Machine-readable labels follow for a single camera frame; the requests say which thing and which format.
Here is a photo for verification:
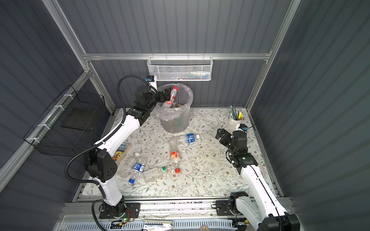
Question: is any white glue bottle in basket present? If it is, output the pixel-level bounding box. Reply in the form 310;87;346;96
190;71;211;79

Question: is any clear plastic bin liner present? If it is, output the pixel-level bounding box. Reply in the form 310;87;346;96
152;83;194;121

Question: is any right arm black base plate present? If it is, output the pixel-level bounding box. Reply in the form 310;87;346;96
214;199;239;216

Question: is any grey mesh waste bin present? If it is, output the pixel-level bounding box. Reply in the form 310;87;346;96
154;99;193;133

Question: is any water bottle blue label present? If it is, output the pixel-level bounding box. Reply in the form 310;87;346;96
119;153;146;186

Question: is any white wire wall basket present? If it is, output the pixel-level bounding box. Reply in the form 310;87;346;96
147;56;214;82

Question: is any treehouse children's book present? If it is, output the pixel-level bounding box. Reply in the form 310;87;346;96
112;142;131;165

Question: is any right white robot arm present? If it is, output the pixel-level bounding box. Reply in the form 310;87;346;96
215;129;301;231

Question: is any square clear bottle green cap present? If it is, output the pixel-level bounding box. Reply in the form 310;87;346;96
143;165;171;183

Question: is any black corrugated cable hose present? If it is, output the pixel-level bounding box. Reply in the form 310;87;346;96
64;74;151;185

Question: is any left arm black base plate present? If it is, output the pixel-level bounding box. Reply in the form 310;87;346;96
99;202;141;219

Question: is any black wire wall basket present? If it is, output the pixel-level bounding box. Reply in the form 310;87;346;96
24;90;110;157

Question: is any clear bottle red label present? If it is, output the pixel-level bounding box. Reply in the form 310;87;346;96
169;139;181;174

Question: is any clear bottle blue label top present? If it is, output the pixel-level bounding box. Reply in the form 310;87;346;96
173;133;200;144

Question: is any white pen holder cup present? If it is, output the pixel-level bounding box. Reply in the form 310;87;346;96
228;113;245;131

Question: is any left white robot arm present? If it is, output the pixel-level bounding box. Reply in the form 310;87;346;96
84;85;172;207

